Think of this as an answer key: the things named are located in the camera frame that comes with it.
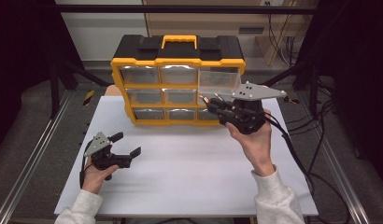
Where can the black horizontal frame bar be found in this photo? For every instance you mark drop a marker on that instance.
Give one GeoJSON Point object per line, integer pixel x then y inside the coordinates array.
{"type": "Point", "coordinates": [180, 8]}

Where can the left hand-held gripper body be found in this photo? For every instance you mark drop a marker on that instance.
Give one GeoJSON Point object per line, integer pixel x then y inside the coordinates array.
{"type": "Point", "coordinates": [102, 155]}

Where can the yellow black drawer organizer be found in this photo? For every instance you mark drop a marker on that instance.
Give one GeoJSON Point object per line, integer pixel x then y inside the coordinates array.
{"type": "Point", "coordinates": [180, 49]}

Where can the metal floor rail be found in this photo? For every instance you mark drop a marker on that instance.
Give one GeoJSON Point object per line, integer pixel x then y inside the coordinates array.
{"type": "Point", "coordinates": [336, 168]}
{"type": "Point", "coordinates": [24, 174]}

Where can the clear plastic drawer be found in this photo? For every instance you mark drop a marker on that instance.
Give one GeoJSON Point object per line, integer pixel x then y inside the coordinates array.
{"type": "Point", "coordinates": [217, 79]}

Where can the set of clear organizer drawers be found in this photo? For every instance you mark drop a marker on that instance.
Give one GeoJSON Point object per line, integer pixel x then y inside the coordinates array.
{"type": "Point", "coordinates": [139, 74]}

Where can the black battery with copper end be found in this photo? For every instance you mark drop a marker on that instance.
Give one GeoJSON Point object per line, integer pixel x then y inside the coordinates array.
{"type": "Point", "coordinates": [206, 100]}

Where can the yellow black hazard tape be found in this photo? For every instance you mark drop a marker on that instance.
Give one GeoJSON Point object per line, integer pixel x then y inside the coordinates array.
{"type": "Point", "coordinates": [88, 97]}

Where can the black metal stand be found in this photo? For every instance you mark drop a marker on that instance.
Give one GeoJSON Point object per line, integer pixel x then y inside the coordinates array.
{"type": "Point", "coordinates": [54, 90]}
{"type": "Point", "coordinates": [314, 87]}

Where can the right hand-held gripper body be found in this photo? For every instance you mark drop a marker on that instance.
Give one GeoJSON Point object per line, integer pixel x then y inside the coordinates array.
{"type": "Point", "coordinates": [252, 115]}

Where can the person's right hand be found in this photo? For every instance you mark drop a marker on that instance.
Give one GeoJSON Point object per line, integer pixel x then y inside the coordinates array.
{"type": "Point", "coordinates": [258, 149]}

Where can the person's left hand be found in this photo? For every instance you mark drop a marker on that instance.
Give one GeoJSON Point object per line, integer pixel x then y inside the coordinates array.
{"type": "Point", "coordinates": [93, 179]}

